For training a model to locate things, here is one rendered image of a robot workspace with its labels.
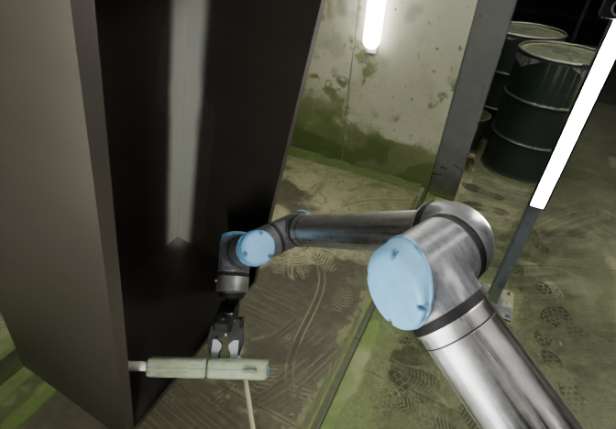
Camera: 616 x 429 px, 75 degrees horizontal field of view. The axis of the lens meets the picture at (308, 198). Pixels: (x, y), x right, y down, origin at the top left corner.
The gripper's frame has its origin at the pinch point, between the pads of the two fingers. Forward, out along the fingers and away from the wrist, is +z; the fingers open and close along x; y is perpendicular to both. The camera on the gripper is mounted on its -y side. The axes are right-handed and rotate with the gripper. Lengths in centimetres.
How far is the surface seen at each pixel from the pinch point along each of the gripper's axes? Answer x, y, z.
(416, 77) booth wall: -82, 100, -152
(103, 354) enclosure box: 16.5, -34.6, -7.4
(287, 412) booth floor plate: -17, 48, 21
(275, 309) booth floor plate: -8, 78, -15
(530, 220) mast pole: -114, 50, -56
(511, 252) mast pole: -113, 65, -44
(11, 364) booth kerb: 87, 47, 9
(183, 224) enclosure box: 24, 29, -44
